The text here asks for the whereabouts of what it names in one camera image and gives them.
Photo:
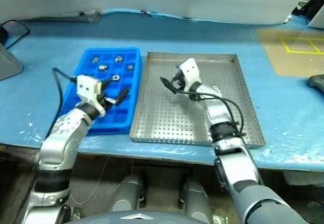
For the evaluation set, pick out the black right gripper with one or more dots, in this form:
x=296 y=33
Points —
x=179 y=80

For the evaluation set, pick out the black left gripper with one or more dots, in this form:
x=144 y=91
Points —
x=107 y=102

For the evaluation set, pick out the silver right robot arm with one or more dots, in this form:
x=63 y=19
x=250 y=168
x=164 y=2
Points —
x=217 y=112

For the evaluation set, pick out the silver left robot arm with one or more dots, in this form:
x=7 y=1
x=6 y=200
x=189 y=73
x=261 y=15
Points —
x=63 y=132

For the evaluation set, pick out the blue compartment tray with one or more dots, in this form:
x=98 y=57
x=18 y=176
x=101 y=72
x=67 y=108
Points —
x=121 y=117

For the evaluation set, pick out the small black clip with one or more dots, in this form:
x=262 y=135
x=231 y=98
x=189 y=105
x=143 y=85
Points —
x=146 y=12

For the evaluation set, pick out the flat perforated metal tray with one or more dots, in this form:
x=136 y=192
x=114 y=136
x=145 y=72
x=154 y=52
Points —
x=76 y=17

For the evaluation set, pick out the grey left robot leg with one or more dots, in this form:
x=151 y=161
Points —
x=129 y=193

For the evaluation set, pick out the grey robot leg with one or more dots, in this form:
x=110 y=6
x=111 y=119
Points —
x=129 y=193
x=195 y=201

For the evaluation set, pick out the grey metal stand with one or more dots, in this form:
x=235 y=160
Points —
x=8 y=67

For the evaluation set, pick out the grey right robot leg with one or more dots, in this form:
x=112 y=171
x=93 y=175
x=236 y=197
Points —
x=195 y=201

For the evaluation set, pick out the brown cardboard mat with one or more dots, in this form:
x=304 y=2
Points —
x=291 y=64

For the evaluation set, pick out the grey robot torso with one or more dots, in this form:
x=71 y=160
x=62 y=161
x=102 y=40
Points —
x=136 y=220

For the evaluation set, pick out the black handheld controller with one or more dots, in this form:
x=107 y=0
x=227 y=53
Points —
x=317 y=82

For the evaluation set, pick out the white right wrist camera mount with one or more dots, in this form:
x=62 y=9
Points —
x=189 y=69

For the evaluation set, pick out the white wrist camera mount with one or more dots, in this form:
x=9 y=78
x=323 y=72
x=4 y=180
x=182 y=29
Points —
x=87 y=87
x=189 y=69

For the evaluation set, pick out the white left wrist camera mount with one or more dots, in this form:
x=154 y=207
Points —
x=87 y=87

